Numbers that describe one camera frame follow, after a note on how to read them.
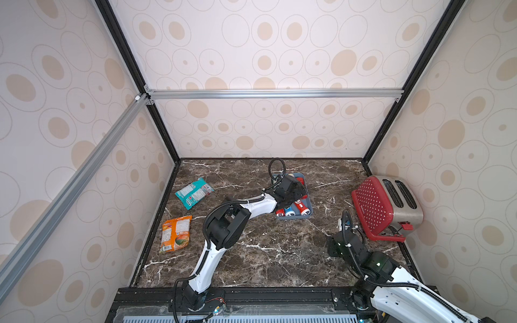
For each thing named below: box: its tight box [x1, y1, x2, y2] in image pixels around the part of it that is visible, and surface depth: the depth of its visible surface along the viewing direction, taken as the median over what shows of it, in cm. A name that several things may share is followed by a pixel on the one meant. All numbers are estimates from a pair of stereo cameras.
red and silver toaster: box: [351, 174, 425, 243], surface depth 85 cm
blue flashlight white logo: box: [284, 206, 296, 217], surface depth 96 cm
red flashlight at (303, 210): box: [293, 199, 312, 217], surface depth 96 cm
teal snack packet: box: [175, 177, 215, 210], surface depth 105 cm
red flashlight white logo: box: [275, 208, 286, 217], surface depth 96 cm
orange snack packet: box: [160, 215, 193, 254], surface depth 88 cm
